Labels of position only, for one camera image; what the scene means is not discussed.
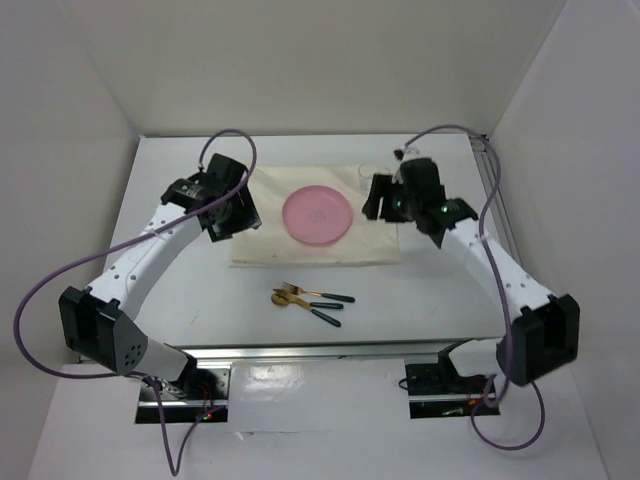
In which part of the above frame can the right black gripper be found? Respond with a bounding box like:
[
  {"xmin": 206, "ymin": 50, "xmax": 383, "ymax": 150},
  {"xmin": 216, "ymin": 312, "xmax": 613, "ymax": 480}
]
[{"xmin": 360, "ymin": 173, "xmax": 419, "ymax": 224}]

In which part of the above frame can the cream cloth placemat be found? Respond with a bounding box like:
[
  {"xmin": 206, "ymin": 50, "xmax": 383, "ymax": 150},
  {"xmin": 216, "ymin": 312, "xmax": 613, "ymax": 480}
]
[{"xmin": 231, "ymin": 165, "xmax": 401, "ymax": 267}]

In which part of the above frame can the clear drinking glass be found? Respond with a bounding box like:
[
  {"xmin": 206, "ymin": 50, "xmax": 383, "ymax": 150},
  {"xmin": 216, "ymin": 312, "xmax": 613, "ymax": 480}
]
[{"xmin": 357, "ymin": 163, "xmax": 391, "ymax": 192}]

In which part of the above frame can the pink plate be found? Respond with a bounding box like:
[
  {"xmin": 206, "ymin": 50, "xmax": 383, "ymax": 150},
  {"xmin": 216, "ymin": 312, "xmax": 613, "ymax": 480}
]
[{"xmin": 281, "ymin": 185, "xmax": 354, "ymax": 246}]

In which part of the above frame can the gold knife green handle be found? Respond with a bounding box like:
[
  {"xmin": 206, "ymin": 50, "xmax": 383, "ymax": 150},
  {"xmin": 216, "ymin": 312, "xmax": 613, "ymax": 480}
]
[{"xmin": 273, "ymin": 289, "xmax": 342, "ymax": 328}]

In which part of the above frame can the gold spoon green handle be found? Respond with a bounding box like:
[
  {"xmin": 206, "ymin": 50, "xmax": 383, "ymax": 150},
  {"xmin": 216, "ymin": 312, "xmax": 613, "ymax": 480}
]
[{"xmin": 271, "ymin": 293, "xmax": 344, "ymax": 310}]

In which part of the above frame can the gold fork green handle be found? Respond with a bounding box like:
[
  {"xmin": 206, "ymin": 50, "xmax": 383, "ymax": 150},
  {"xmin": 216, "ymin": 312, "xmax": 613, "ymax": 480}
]
[{"xmin": 281, "ymin": 282, "xmax": 356, "ymax": 303}]

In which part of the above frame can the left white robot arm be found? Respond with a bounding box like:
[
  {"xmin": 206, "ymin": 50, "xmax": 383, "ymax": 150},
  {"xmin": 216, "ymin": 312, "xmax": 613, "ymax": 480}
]
[{"xmin": 59, "ymin": 154, "xmax": 261, "ymax": 399}]

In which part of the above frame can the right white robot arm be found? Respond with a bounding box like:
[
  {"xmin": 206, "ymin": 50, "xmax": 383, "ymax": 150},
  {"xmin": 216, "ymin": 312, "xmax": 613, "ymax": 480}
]
[{"xmin": 362, "ymin": 157, "xmax": 580, "ymax": 392}]

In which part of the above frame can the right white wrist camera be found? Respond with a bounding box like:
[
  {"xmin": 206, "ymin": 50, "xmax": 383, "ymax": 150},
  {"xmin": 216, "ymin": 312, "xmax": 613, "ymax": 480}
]
[{"xmin": 392, "ymin": 145, "xmax": 420, "ymax": 184}]

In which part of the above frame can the front aluminium rail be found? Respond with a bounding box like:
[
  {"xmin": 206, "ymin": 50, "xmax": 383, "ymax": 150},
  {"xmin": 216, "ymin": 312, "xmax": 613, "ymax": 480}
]
[{"xmin": 78, "ymin": 339, "xmax": 551, "ymax": 363}]

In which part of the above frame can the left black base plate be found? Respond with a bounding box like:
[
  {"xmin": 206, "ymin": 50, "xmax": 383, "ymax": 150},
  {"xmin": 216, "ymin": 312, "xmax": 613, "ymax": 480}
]
[{"xmin": 134, "ymin": 366, "xmax": 231, "ymax": 425}]

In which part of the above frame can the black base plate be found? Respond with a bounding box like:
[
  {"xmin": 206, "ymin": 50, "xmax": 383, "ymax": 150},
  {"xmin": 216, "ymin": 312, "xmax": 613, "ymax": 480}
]
[
  {"xmin": 134, "ymin": 366, "xmax": 231, "ymax": 425},
  {"xmin": 398, "ymin": 360, "xmax": 500, "ymax": 420}
]

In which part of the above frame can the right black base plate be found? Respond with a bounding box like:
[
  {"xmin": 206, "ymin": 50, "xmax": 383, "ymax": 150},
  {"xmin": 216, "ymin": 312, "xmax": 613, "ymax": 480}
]
[{"xmin": 398, "ymin": 360, "xmax": 500, "ymax": 420}]

